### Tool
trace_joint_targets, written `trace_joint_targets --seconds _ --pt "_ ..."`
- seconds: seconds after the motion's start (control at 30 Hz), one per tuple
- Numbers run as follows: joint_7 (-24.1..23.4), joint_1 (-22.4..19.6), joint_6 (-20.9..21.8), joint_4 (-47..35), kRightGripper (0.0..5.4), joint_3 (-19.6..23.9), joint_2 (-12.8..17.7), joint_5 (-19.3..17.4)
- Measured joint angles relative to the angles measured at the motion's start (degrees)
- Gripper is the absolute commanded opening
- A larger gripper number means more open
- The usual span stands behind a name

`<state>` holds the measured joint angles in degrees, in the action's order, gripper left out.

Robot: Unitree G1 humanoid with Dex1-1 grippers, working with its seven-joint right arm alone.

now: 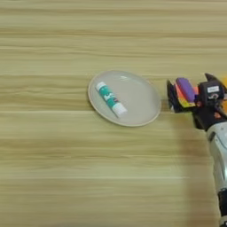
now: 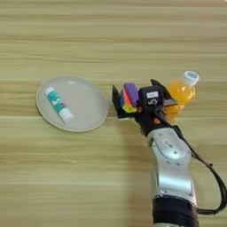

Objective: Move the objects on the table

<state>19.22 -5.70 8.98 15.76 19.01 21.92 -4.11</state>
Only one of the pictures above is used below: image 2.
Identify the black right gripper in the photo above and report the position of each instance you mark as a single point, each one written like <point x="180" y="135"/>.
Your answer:
<point x="147" y="121"/>

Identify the purple rectangular block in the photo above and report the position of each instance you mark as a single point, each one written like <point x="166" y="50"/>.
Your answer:
<point x="131" y="93"/>

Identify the multicoloured puzzle cube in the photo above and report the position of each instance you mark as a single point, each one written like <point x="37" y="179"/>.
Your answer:
<point x="127" y="105"/>

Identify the round grey plate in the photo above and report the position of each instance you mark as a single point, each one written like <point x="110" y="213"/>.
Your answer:
<point x="85" y="103"/>

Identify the teal and white glue stick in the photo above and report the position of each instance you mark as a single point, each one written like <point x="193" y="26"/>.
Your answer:
<point x="57" y="103"/>

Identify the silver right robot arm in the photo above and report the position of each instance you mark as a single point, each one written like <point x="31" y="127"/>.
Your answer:
<point x="171" y="171"/>

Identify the black box with white label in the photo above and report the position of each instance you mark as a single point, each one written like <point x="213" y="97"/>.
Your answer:
<point x="150" y="102"/>

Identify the orange juice bottle white cap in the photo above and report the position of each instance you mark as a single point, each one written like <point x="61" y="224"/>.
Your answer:
<point x="180" y="91"/>

